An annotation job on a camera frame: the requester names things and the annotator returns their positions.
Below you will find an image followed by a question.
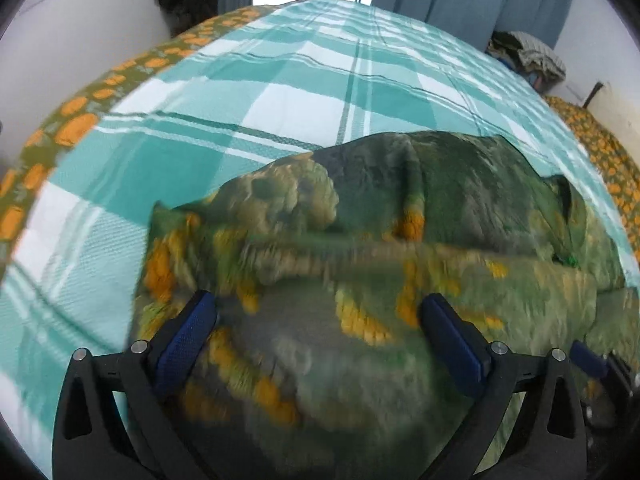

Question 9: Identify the olive orange floral bedsheet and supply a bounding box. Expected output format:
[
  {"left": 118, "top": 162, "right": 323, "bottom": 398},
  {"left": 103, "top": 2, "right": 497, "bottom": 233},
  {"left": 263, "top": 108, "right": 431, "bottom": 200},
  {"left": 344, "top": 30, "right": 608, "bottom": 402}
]
[{"left": 1, "top": 4, "right": 277, "bottom": 270}]

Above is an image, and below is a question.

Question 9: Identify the green landscape print garment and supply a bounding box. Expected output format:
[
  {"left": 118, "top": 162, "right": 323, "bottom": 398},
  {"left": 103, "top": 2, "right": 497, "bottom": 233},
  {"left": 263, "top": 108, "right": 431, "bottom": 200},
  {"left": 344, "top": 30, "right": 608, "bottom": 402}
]
[{"left": 131, "top": 132, "right": 639, "bottom": 479}]

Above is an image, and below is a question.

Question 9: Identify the teal white checkered blanket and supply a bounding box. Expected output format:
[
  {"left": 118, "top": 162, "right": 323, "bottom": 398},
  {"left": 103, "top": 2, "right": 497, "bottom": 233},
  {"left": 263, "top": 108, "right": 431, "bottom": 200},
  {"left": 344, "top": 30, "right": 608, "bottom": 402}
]
[{"left": 1, "top": 0, "right": 639, "bottom": 474}]

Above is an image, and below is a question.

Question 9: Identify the pile of grey clothes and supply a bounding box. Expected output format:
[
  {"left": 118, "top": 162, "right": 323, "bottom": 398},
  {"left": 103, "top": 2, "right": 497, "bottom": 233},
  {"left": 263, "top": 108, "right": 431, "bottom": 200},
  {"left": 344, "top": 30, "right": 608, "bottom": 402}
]
[{"left": 485, "top": 32, "right": 566, "bottom": 94}]

